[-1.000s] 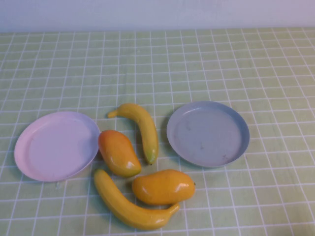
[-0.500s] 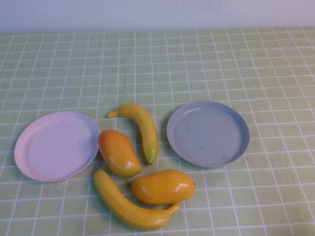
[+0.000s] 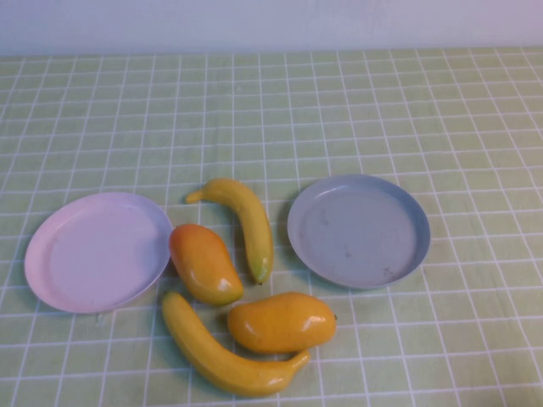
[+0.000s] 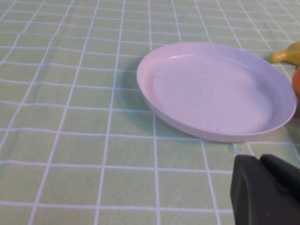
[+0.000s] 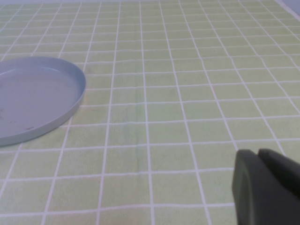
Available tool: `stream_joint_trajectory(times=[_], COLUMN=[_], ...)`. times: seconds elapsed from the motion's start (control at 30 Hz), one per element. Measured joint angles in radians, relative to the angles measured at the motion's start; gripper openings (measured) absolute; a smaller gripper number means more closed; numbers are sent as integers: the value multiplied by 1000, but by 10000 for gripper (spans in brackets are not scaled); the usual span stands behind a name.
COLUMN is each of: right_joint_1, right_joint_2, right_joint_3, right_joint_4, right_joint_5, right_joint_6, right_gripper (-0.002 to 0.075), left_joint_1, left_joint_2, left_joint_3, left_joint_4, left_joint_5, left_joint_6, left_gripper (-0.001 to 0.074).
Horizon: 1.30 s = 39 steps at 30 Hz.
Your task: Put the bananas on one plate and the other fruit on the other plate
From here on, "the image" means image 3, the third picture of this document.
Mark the blue-grey round plate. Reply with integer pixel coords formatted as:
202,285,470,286
287,173,432,291

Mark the plain yellow mango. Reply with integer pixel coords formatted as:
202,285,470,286
227,292,339,355

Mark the mango with orange-red blush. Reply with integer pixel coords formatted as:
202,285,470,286
169,223,244,307

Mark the large yellow banana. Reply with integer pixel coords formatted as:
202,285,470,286
161,290,311,398

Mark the banana with green tip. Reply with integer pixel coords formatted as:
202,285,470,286
185,177,275,285

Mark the green checkered tablecloth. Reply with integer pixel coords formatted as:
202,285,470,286
0,46,543,407

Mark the pink round plate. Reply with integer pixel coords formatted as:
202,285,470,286
24,192,174,315

